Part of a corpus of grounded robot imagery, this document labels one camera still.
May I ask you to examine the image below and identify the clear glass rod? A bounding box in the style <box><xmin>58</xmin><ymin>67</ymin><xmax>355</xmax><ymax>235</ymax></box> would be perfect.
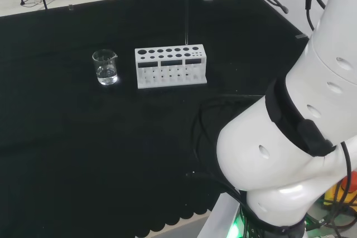
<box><xmin>184</xmin><ymin>0</ymin><xmax>191</xmax><ymax>46</ymax></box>

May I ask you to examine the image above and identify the white test tube rack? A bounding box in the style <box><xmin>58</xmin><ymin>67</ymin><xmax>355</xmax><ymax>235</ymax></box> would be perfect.
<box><xmin>134</xmin><ymin>43</ymin><xmax>208</xmax><ymax>90</ymax></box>

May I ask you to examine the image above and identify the clear glass beaker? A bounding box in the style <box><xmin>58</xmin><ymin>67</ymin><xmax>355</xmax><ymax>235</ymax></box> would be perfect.
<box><xmin>91</xmin><ymin>49</ymin><xmax>119</xmax><ymax>86</ymax></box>

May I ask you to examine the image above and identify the black bench cloth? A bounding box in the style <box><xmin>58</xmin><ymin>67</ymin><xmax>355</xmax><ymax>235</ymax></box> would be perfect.
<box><xmin>0</xmin><ymin>0</ymin><xmax>310</xmax><ymax>238</ymax></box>

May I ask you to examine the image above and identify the pale base board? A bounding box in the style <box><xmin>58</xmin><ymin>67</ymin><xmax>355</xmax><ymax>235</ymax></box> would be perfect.
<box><xmin>199</xmin><ymin>192</ymin><xmax>247</xmax><ymax>238</ymax></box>

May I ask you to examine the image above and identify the yellow stop button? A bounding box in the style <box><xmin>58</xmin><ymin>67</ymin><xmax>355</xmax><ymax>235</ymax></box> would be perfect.
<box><xmin>322</xmin><ymin>175</ymin><xmax>357</xmax><ymax>212</ymax></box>

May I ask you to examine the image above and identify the black cable on cloth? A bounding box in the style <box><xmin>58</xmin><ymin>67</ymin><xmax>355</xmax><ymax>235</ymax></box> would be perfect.
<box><xmin>185</xmin><ymin>95</ymin><xmax>248</xmax><ymax>208</ymax></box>

